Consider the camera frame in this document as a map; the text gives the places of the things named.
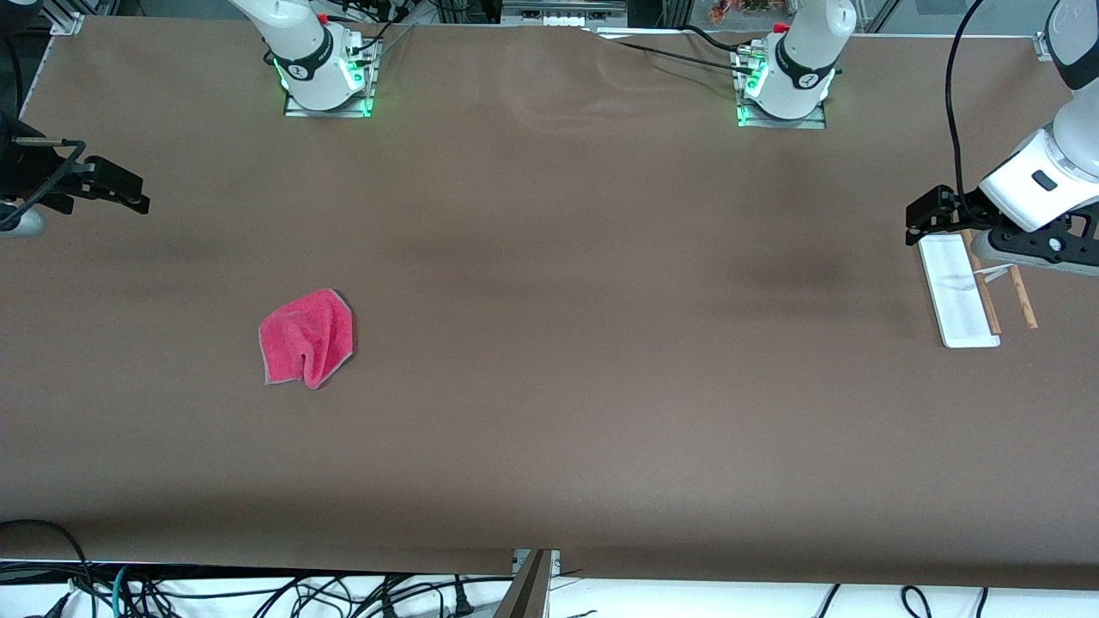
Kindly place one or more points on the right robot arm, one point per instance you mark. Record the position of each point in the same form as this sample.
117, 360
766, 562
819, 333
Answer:
300, 60

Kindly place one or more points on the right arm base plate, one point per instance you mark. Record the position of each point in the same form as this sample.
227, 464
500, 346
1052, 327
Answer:
296, 112

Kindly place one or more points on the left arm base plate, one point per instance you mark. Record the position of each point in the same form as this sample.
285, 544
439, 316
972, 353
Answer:
811, 123

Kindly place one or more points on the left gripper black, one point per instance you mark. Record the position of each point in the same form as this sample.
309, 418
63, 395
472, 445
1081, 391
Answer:
955, 209

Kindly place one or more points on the pink towel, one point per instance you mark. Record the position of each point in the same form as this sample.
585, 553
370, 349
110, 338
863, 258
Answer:
309, 339

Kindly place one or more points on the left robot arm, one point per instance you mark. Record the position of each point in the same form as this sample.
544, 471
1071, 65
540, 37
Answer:
803, 60

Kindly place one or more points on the orange background object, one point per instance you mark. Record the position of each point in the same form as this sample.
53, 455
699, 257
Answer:
738, 9

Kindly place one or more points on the brown table cover sheet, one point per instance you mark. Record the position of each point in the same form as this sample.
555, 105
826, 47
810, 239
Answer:
549, 386

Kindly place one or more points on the table frame beam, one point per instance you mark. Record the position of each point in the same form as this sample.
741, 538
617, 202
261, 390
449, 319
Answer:
528, 592

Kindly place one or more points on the black power plug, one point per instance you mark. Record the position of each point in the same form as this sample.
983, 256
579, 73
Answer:
462, 605

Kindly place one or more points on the white power strip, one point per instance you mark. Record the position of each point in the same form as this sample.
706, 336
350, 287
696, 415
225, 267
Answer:
562, 17

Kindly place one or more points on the white rack with wooden bars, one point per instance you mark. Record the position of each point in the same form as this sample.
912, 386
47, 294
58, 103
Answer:
957, 292

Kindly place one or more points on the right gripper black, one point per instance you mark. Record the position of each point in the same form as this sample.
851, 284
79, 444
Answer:
26, 168

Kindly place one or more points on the aluminium corner bracket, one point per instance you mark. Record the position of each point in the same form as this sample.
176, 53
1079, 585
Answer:
69, 24
1043, 47

